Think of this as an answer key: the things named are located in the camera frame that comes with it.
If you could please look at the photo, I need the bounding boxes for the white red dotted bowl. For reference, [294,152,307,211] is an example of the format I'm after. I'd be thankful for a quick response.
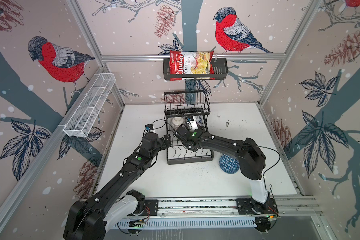
[171,117,186,130]

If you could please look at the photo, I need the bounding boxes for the blue geometric patterned bowl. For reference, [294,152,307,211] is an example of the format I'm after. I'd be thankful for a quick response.
[219,155,240,174]

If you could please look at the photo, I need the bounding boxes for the orange and blue patterned bowl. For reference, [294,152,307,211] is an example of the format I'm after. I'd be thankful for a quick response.
[194,116,204,127]

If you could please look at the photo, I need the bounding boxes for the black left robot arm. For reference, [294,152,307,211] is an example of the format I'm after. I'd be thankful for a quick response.
[63,132,172,240]

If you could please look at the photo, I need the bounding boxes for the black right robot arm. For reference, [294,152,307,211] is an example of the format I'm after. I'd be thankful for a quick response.
[174,125,270,215]

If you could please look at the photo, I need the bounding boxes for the red cassava chips bag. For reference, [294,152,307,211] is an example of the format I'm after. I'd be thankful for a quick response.
[170,51,214,75]

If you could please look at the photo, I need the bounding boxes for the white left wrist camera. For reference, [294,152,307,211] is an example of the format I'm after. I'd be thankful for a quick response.
[145,124,155,133]

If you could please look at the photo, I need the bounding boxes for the black wire dish rack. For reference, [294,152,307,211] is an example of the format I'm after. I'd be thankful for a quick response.
[164,90,214,165]

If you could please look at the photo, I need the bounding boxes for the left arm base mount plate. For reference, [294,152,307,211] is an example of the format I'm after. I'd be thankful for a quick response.
[127,199,159,217]

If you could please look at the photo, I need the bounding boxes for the black wall shelf basket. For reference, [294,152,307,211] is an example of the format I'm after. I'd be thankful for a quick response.
[163,58,228,81]

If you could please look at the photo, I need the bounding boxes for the white wire mesh basket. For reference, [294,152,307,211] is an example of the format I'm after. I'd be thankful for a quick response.
[63,73,116,138]

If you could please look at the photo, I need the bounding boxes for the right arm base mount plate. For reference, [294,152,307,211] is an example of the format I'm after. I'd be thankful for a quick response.
[236,198,279,216]

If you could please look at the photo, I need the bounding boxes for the aluminium front rail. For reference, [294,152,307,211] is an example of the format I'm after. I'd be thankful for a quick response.
[149,195,323,218]

